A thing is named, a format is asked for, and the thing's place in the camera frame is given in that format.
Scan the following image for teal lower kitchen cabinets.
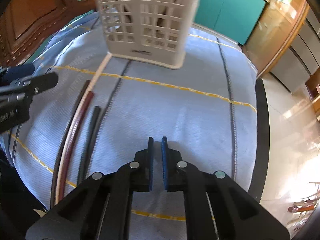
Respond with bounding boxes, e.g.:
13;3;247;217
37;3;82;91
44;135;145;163
64;0;267;47

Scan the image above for black short chopstick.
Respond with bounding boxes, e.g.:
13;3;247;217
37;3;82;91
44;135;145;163
77;106;101;185

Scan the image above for blue checked tablecloth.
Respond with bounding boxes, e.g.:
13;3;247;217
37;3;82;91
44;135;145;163
1;13;257;239

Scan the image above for reddish brown chopstick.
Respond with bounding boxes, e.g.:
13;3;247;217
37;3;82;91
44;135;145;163
55;91;94;204

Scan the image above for carved wooden chair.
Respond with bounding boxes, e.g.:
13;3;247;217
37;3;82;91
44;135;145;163
1;0;96;66

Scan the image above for white plastic utensil basket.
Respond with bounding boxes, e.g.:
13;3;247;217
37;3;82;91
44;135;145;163
96;0;199;69

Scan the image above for silver refrigerator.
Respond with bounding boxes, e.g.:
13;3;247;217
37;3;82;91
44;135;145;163
271;10;319;93

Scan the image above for glass sliding door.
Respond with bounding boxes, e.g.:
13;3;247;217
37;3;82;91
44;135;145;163
244;0;310;77

